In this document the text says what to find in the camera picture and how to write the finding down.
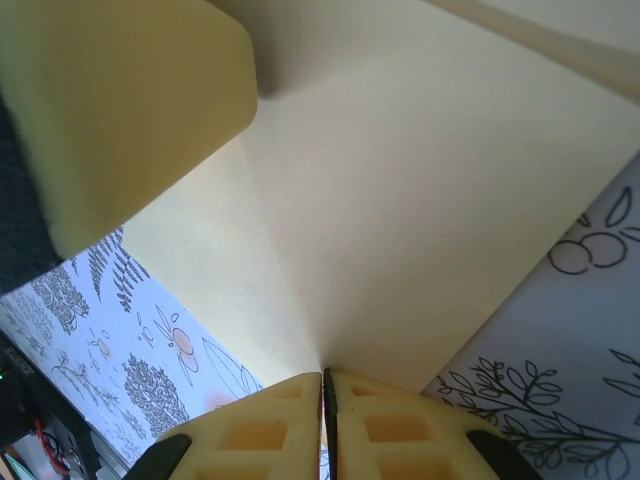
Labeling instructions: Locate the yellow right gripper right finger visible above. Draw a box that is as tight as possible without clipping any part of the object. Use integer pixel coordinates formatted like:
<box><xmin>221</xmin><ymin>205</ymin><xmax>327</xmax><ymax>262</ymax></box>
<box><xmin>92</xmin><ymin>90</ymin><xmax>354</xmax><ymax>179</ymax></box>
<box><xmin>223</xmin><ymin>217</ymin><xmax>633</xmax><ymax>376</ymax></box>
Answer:
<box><xmin>322</xmin><ymin>367</ymin><xmax>541</xmax><ymax>480</ymax></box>

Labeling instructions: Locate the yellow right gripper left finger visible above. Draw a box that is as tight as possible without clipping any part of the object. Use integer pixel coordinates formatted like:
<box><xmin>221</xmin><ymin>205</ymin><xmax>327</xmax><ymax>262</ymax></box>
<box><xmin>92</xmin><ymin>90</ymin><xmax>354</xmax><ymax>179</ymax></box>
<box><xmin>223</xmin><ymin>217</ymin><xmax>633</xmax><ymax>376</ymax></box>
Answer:
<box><xmin>128</xmin><ymin>372</ymin><xmax>321</xmax><ymax>480</ymax></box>

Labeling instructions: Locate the yellow cloth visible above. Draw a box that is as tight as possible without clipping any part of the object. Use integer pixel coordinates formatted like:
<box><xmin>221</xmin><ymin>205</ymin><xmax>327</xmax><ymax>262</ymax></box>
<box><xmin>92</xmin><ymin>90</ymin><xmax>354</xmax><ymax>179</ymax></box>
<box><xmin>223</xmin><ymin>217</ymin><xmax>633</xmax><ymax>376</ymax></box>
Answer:
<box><xmin>119</xmin><ymin>0</ymin><xmax>640</xmax><ymax>396</ymax></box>

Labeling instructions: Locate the floral patterned table mat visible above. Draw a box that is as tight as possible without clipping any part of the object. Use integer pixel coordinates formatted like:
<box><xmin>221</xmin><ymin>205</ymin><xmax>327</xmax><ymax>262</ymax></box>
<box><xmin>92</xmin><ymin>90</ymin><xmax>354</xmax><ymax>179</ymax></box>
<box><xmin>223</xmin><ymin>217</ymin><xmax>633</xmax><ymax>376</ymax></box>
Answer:
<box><xmin>0</xmin><ymin>149</ymin><xmax>640</xmax><ymax>480</ymax></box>

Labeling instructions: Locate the wide aluminium mounting rail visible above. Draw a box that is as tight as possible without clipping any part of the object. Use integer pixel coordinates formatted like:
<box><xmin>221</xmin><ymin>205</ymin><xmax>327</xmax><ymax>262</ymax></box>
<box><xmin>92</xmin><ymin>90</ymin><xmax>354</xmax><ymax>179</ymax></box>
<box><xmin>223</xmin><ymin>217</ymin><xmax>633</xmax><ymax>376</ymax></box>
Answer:
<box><xmin>92</xmin><ymin>424</ymin><xmax>151</xmax><ymax>480</ymax></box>

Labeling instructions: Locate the red wire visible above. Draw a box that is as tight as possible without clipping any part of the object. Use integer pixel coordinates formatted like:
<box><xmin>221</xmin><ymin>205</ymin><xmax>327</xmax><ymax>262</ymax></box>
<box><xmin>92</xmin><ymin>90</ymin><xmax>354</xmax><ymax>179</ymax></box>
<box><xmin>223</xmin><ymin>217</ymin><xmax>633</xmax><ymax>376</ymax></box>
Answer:
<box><xmin>34</xmin><ymin>419</ymin><xmax>71</xmax><ymax>474</ymax></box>

